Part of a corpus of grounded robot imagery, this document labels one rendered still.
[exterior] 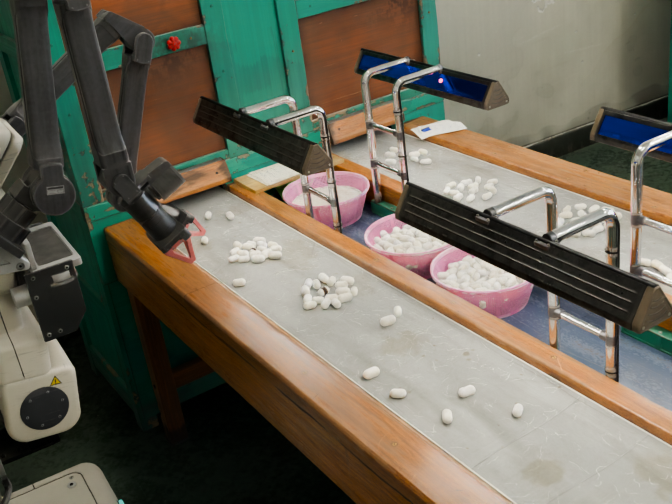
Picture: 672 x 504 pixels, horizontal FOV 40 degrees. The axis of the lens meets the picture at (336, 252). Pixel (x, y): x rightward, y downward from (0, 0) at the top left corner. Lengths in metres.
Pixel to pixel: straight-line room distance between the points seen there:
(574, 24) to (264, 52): 2.24
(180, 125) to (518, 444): 1.57
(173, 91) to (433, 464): 1.57
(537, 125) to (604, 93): 0.46
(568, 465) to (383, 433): 0.33
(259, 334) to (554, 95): 3.03
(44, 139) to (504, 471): 1.01
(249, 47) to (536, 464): 1.70
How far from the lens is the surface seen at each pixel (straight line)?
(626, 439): 1.74
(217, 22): 2.84
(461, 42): 4.37
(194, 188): 2.84
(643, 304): 1.45
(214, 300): 2.26
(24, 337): 2.04
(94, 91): 1.76
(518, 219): 2.53
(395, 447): 1.69
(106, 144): 1.79
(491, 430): 1.75
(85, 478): 2.62
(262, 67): 2.94
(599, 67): 5.00
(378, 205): 2.76
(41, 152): 1.76
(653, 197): 2.58
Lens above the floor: 1.82
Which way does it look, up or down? 26 degrees down
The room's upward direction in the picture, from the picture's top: 8 degrees counter-clockwise
